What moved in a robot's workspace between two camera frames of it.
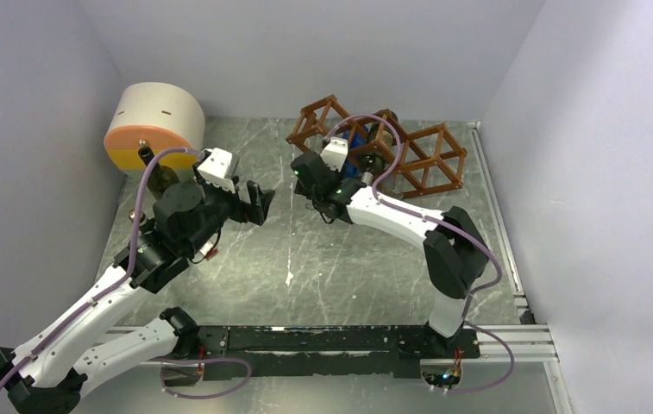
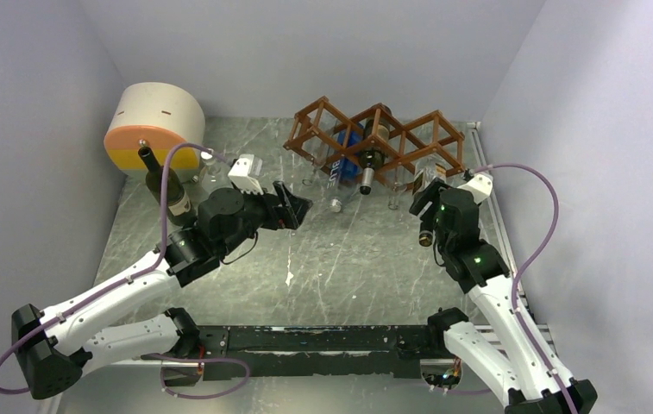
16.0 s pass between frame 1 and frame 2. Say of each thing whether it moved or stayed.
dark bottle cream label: stayed
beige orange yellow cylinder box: stayed
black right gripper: moved
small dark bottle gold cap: moved
